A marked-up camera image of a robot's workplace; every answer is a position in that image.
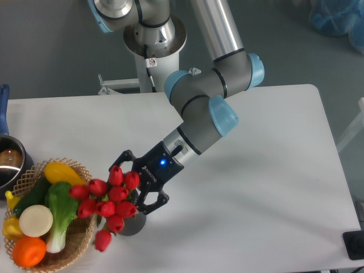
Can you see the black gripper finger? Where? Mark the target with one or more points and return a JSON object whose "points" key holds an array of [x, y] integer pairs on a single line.
{"points": [[125, 156], [147, 202]]}

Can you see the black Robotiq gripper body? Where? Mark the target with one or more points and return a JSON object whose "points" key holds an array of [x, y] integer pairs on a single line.
{"points": [[157, 167]]}

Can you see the red tulip bouquet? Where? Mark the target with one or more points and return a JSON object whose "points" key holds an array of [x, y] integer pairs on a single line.
{"points": [[110, 200]]}

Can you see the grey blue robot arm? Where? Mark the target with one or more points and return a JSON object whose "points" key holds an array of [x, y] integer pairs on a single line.
{"points": [[198, 97]]}

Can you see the dark grey ribbed vase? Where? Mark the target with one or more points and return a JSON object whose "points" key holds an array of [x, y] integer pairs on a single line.
{"points": [[133, 225]]}

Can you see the yellow squash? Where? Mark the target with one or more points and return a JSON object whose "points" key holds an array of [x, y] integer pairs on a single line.
{"points": [[56, 172]]}

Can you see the green bok choy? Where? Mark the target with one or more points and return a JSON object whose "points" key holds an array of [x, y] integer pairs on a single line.
{"points": [[63, 208]]}

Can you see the woven wicker basket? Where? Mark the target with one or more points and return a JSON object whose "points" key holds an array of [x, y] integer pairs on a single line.
{"points": [[79, 232]]}

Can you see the dark green cucumber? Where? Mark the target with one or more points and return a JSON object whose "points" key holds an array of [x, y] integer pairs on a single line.
{"points": [[35, 196]]}

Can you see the white round radish slice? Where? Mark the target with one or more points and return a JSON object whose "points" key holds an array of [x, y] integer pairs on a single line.
{"points": [[36, 221]]}

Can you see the small yellow banana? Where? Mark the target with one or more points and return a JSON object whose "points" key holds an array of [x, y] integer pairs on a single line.
{"points": [[11, 200]]}

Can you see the yellow bell pepper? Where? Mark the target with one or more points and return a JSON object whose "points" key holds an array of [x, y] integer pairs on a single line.
{"points": [[11, 229]]}

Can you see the orange fruit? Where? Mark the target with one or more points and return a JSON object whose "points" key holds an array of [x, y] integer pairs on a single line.
{"points": [[29, 251]]}

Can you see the black device at edge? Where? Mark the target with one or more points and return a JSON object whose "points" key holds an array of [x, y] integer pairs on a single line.
{"points": [[353, 241]]}

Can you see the blue plastic bag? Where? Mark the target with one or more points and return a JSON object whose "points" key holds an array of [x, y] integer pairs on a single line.
{"points": [[339, 18]]}

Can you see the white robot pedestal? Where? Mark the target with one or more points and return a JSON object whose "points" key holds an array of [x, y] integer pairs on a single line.
{"points": [[156, 55]]}

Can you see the blue handled saucepan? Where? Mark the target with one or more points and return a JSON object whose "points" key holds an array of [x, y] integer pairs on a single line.
{"points": [[15, 160]]}

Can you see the white furniture frame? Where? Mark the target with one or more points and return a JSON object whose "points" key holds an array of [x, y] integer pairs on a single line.
{"points": [[354, 127]]}

